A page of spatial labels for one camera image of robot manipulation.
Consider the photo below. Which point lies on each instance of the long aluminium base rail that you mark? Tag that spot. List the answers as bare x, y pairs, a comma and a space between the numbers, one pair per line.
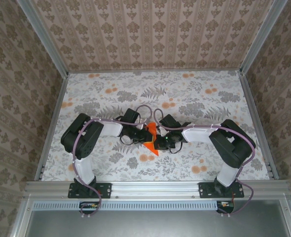
155, 188

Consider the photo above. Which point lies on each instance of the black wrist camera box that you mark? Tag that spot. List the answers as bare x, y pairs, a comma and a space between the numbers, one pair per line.
132, 115
169, 121

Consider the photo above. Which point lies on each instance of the aluminium frame post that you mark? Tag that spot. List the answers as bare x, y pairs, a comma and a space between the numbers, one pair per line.
262, 39
43, 39

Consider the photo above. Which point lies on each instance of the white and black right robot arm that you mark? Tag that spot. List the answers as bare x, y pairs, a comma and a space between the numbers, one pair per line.
231, 145

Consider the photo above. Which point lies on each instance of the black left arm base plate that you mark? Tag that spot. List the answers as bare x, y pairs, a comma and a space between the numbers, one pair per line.
106, 190

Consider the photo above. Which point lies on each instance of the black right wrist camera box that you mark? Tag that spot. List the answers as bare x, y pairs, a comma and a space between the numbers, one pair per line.
169, 121

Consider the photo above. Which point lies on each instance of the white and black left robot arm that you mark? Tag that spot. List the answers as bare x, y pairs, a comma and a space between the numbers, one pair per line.
83, 140

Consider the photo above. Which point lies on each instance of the grey metal panel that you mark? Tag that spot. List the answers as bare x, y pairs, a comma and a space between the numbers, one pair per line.
148, 224

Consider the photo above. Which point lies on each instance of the thin aluminium rear rail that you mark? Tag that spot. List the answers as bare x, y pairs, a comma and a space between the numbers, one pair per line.
148, 71

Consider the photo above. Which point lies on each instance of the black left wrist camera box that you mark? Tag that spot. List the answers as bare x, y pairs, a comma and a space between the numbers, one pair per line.
132, 115

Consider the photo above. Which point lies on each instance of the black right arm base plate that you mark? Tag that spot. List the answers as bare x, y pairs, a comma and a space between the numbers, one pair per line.
207, 190

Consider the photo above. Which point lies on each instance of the orange paper sheet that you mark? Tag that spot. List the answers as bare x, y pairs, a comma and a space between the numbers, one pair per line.
151, 147

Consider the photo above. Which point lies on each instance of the aluminium side rail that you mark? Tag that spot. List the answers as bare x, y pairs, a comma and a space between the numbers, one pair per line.
257, 123
51, 126

